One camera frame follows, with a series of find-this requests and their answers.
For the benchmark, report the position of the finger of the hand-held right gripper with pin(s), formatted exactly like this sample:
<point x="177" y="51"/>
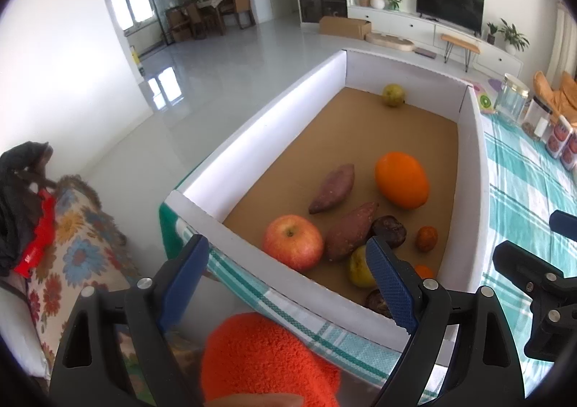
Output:
<point x="518" y="260"/>
<point x="564" y="222"/>

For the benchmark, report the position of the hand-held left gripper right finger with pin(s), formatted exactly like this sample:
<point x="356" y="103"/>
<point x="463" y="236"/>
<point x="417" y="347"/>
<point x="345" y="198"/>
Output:
<point x="390" y="285"/>

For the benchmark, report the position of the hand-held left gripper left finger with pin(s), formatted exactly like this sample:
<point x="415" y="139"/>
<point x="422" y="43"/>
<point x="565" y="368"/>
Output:
<point x="182" y="280"/>

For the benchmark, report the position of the dark purple mangosteen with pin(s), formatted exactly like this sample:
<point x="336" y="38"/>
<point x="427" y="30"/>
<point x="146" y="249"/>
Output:
<point x="378" y="302"/>
<point x="390" y="230"/>

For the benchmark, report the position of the golden pear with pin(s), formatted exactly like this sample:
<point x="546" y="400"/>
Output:
<point x="359" y="267"/>
<point x="393" y="95"/>

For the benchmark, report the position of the small tangerine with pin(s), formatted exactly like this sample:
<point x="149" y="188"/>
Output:
<point x="426" y="239"/>
<point x="423" y="271"/>

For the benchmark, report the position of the large oval orange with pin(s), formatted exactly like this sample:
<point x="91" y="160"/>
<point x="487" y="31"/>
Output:
<point x="401" y="180"/>

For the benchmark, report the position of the white cardboard box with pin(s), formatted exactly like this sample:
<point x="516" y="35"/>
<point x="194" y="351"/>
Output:
<point x="315" y="154"/>

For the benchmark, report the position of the purple sweet potato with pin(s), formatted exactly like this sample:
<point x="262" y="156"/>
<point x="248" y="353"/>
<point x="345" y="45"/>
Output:
<point x="332" y="188"/>
<point x="349" y="231"/>

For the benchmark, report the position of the red apple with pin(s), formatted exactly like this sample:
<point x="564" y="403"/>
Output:
<point x="293" y="242"/>

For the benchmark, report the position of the clear plastic jar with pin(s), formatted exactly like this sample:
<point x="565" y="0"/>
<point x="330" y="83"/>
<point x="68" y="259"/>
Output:
<point x="536" y="118"/>

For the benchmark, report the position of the orange fleece cloth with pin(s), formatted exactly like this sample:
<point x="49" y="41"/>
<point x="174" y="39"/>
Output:
<point x="266" y="362"/>

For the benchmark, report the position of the orange lounge chair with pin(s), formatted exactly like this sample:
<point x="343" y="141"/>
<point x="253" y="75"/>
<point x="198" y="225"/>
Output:
<point x="559" y="93"/>

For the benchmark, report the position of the glass jar with metal lid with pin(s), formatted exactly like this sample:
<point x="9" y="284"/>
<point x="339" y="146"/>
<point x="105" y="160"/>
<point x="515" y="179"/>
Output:
<point x="511" y="96"/>

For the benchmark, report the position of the colourful snack packet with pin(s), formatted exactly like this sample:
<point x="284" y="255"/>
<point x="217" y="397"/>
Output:
<point x="484" y="98"/>

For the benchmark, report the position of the red cloth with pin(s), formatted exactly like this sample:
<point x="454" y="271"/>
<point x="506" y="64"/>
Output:
<point x="38" y="235"/>

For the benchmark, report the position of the white curtain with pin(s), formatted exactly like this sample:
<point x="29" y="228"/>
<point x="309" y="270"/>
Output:
<point x="561" y="37"/>

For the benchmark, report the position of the black and red bag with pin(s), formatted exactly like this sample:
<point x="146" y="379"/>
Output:
<point x="18" y="190"/>

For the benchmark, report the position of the large green potted plant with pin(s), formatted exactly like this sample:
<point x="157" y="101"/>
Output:
<point x="514" y="35"/>

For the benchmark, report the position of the small green potted plant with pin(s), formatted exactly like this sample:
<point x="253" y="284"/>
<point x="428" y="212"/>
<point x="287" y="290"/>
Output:
<point x="492" y="30"/>

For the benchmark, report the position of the wooden bench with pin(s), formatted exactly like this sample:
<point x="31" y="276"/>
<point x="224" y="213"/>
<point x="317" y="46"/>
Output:
<point x="460" y="42"/>

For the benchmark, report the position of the dark floor mat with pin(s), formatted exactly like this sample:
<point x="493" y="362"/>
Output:
<point x="426" y="53"/>

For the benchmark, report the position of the yellow floor sign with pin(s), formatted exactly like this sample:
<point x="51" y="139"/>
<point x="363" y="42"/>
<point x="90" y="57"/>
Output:
<point x="134" y="56"/>

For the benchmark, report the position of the black television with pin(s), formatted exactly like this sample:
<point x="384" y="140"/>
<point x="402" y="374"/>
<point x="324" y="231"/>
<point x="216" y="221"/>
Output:
<point x="450" y="10"/>

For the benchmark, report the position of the beige oval board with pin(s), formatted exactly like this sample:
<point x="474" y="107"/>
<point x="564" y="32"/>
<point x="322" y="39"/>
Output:
<point x="391" y="41"/>

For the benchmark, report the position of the white television cabinet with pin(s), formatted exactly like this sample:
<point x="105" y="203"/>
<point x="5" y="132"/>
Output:
<point x="405" y="23"/>

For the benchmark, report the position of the brown cardboard carton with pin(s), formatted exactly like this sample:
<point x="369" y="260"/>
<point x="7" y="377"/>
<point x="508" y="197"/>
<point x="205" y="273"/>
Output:
<point x="345" y="26"/>

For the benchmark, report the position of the wooden dining table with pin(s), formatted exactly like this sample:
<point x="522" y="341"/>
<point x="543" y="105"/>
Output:
<point x="212" y="5"/>

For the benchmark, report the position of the wooden dining chair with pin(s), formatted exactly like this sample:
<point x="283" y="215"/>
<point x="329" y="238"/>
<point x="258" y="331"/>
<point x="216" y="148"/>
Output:
<point x="241" y="5"/>

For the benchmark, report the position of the sliding glass door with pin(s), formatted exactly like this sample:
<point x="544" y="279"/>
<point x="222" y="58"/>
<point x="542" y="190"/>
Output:
<point x="148" y="1"/>

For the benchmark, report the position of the white round vase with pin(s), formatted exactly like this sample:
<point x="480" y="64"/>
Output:
<point x="377" y="2"/>

